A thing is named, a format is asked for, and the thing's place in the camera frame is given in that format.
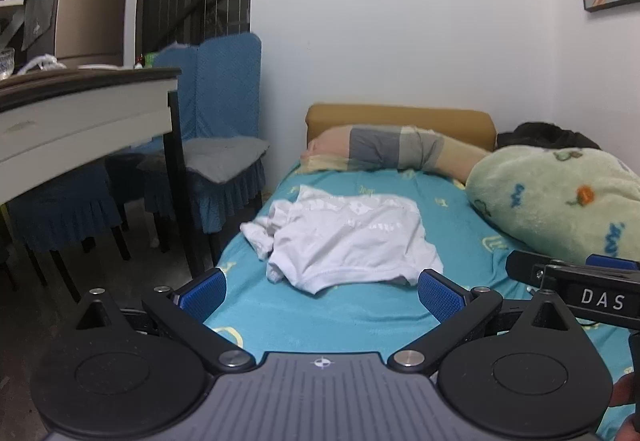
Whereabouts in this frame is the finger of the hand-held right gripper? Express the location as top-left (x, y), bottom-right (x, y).
top-left (585, 254), bottom-right (640, 271)
top-left (506, 249), bottom-right (552, 283)

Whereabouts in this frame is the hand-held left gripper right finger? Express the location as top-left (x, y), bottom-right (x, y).
top-left (387, 268), bottom-right (586, 377)

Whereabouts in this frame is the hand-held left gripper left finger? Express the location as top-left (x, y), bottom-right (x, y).
top-left (75, 267), bottom-right (256, 374)

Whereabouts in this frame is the white shirt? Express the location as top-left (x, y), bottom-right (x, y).
top-left (240, 184), bottom-right (445, 296)

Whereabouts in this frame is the person's right hand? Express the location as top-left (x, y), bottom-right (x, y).
top-left (611, 366), bottom-right (640, 441)

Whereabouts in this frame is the green plush blanket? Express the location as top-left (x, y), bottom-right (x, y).
top-left (465, 146), bottom-right (640, 268)

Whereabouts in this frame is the bed with teal sheet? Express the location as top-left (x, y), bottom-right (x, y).
top-left (202, 156), bottom-right (640, 441)

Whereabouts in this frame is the dark cloth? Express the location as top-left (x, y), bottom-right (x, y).
top-left (496, 121), bottom-right (610, 153)

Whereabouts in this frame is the grey seat cushion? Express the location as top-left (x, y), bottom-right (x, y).
top-left (137, 137), bottom-right (271, 185)

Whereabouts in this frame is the beige and grey pillow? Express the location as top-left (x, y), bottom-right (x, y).
top-left (300, 124), bottom-right (493, 184)

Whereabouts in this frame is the tan headboard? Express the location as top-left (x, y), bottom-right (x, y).
top-left (306, 103), bottom-right (497, 158)

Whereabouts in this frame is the white table with dark legs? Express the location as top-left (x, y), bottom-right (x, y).
top-left (0, 67), bottom-right (207, 278)

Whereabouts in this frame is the brown refrigerator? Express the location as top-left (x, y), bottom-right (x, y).
top-left (22, 0), bottom-right (132, 70)

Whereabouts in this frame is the grey hanging cloth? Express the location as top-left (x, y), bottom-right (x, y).
top-left (21, 0), bottom-right (65, 53)

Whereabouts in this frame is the white rope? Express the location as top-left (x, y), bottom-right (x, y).
top-left (16, 53), bottom-right (67, 75)

